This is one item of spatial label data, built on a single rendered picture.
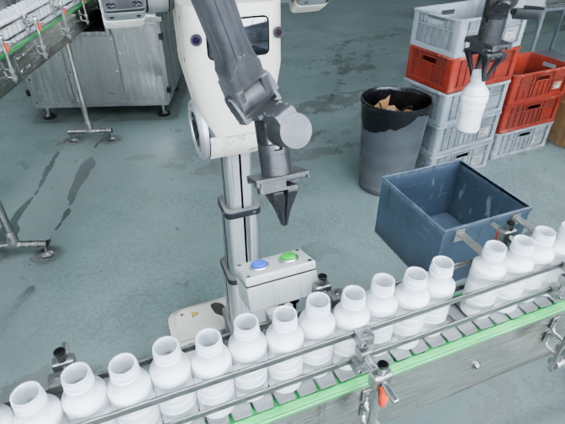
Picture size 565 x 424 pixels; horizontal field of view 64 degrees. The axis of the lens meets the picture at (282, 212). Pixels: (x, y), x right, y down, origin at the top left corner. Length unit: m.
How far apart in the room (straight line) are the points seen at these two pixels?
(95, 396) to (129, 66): 3.77
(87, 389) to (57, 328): 1.77
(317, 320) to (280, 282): 0.14
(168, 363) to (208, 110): 0.63
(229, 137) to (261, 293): 0.46
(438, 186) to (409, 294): 0.89
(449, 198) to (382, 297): 1.00
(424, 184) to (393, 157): 1.39
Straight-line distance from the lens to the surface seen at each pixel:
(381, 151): 2.96
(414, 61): 3.28
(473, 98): 1.32
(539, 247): 0.98
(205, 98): 1.10
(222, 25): 0.69
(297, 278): 0.85
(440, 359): 0.93
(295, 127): 0.72
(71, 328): 2.43
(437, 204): 1.70
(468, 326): 0.97
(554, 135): 4.40
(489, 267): 0.91
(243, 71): 0.73
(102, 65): 4.36
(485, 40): 1.29
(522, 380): 2.28
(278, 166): 0.79
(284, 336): 0.71
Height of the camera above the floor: 1.68
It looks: 35 degrees down
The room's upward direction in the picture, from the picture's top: straight up
